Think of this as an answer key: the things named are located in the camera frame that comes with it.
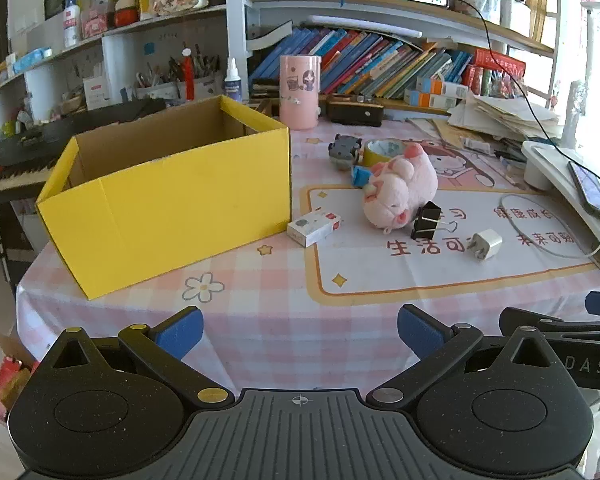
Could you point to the black brown case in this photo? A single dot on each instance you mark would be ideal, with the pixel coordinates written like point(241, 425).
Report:
point(355, 112)

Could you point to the red white tube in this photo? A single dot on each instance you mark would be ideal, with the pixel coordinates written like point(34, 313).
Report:
point(188, 75)

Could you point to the white spray bottle blue label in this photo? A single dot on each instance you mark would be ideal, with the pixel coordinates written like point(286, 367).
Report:
point(232, 85)

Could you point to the holder with brushes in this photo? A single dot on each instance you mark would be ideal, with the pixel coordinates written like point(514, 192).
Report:
point(160, 85)

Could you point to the red round doll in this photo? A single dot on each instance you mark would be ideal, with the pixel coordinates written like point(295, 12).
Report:
point(126, 12)

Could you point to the white shelf unit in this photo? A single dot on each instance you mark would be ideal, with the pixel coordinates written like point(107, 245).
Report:
point(235, 20)

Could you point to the black smartphone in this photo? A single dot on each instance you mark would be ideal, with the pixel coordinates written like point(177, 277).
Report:
point(592, 192)

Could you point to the pink cylinder cup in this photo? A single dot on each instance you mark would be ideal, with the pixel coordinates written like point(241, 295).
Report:
point(300, 95)

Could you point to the white charger plug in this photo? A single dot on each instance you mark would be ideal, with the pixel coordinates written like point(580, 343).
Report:
point(487, 242)

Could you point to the yellow tape roll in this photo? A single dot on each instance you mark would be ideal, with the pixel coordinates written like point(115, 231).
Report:
point(367, 157)

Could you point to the pink plush toy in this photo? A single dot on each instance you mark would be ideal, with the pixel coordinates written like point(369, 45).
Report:
point(400, 190)

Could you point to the pink packet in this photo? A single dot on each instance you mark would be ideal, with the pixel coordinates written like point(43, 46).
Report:
point(94, 25)

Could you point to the light blue packet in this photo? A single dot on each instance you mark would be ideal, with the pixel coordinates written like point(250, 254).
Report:
point(32, 59)

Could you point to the pink checked cloth-covered desktop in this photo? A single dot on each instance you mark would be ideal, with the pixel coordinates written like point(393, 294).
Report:
point(280, 285)

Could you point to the grey toy car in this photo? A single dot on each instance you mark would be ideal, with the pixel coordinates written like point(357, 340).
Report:
point(345, 150)

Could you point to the orange white carton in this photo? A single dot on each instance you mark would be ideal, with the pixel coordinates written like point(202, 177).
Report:
point(442, 87)
point(427, 99)

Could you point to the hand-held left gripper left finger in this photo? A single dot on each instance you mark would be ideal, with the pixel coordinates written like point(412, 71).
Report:
point(180, 332)

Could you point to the white bottle blue cap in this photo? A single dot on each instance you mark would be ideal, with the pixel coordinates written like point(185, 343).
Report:
point(71, 22)

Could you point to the white box red label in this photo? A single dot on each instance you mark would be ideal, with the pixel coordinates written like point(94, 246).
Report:
point(97, 92)

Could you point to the black electronic keyboard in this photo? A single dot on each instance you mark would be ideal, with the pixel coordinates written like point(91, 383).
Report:
point(55, 135)

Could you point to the black binder clip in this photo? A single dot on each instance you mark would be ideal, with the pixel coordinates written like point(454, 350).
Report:
point(425, 220)

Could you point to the small white red box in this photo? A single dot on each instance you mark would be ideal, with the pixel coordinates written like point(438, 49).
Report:
point(312, 227)

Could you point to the stack of papers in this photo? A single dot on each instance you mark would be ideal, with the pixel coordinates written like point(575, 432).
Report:
point(500, 115)

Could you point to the red printed box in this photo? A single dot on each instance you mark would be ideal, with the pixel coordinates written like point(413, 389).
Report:
point(500, 67)

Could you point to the blue plastic packet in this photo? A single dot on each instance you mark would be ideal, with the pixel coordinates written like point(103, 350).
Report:
point(360, 176)

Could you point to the row of colourful books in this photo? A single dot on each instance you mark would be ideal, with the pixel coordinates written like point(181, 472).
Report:
point(360, 65)

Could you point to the yellow cardboard box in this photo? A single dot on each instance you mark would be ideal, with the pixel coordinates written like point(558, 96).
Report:
point(180, 210)

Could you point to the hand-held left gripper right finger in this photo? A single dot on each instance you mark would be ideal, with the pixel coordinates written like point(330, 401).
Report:
point(422, 330)

